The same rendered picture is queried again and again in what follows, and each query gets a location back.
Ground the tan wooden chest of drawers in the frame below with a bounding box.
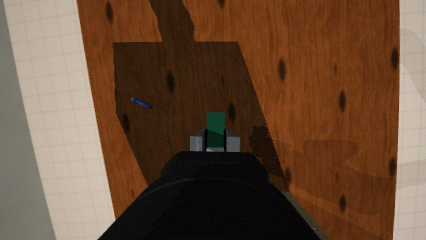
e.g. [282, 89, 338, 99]
[282, 192, 331, 240]

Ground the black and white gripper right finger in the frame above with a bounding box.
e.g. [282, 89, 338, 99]
[224, 128, 241, 152]

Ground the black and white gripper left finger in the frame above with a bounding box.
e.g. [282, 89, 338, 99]
[190, 128, 207, 151]

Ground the dark olive drawer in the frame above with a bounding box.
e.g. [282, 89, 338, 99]
[316, 233, 326, 240]
[283, 193, 317, 230]

